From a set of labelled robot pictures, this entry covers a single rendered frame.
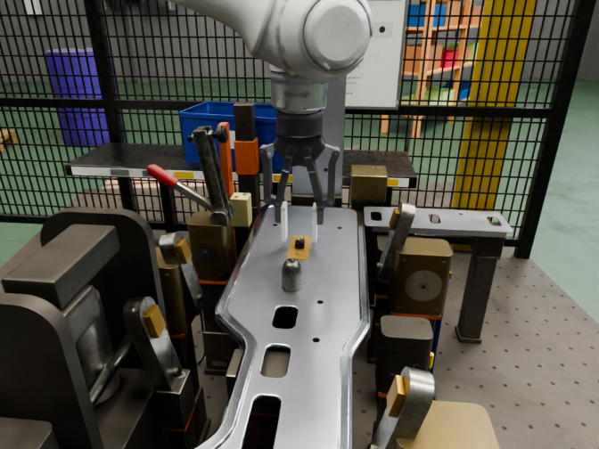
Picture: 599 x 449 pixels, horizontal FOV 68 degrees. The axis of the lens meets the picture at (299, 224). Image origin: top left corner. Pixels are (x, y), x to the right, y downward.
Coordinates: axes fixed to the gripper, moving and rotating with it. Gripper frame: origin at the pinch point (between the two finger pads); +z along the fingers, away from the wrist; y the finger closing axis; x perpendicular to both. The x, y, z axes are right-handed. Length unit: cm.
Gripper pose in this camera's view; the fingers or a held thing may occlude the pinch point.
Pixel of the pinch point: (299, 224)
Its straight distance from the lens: 78.8
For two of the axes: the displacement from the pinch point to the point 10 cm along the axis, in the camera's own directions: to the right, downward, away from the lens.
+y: 9.9, 0.4, -0.9
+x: 1.0, -4.3, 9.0
